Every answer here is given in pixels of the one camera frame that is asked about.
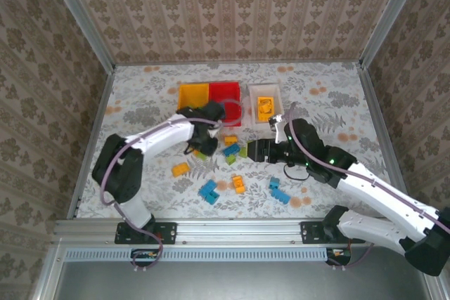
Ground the long blue lego brick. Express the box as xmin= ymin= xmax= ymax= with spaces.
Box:
xmin=271 ymin=188 xmax=292 ymax=205

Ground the orange lego plate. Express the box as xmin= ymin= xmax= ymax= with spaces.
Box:
xmin=257 ymin=96 xmax=275 ymax=122

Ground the yellow plastic bin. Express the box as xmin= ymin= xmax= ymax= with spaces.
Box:
xmin=176 ymin=83 xmax=212 ymax=113

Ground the white plastic bin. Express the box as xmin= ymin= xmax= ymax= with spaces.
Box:
xmin=247 ymin=83 xmax=285 ymax=126

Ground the red plastic bin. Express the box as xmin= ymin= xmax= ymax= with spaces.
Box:
xmin=208 ymin=81 xmax=244 ymax=128

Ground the floral tablecloth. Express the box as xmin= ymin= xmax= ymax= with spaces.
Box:
xmin=75 ymin=62 xmax=401 ymax=220

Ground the small connector board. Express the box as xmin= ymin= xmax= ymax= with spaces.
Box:
xmin=326 ymin=247 xmax=353 ymax=266
xmin=130 ymin=249 xmax=160 ymax=268

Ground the grey metal panel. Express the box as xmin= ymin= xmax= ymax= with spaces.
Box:
xmin=52 ymin=261 xmax=433 ymax=300

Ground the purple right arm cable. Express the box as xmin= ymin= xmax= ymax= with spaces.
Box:
xmin=288 ymin=102 xmax=450 ymax=269

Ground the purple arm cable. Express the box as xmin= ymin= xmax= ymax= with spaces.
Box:
xmin=100 ymin=98 xmax=244 ymax=273
xmin=288 ymin=102 xmax=450 ymax=269

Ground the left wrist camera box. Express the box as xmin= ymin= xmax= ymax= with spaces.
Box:
xmin=205 ymin=100 xmax=226 ymax=122

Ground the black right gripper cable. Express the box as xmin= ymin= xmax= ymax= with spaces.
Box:
xmin=283 ymin=165 xmax=309 ymax=182

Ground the aluminium side rail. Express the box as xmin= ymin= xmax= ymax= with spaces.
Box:
xmin=66 ymin=66 xmax=116 ymax=220
xmin=355 ymin=63 xmax=411 ymax=197

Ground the wide aluminium mounting rail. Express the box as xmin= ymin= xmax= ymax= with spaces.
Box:
xmin=52 ymin=218 xmax=409 ymax=249

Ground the thin aluminium rail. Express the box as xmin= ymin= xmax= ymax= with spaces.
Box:
xmin=112 ymin=58 xmax=363 ymax=67

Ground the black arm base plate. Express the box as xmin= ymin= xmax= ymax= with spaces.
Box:
xmin=115 ymin=221 xmax=177 ymax=245
xmin=300 ymin=221 xmax=366 ymax=245

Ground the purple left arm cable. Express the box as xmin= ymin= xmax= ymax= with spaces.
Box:
xmin=100 ymin=98 xmax=244 ymax=273

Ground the slotted grey cable duct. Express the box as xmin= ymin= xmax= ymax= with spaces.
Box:
xmin=64 ymin=247 xmax=328 ymax=263

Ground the aluminium frame post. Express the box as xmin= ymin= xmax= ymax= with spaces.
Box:
xmin=359 ymin=0 xmax=429 ymax=69
xmin=41 ymin=0 xmax=116 ymax=71

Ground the aluminium frame bar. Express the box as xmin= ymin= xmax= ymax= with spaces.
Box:
xmin=416 ymin=271 xmax=450 ymax=300
xmin=30 ymin=243 xmax=68 ymax=300

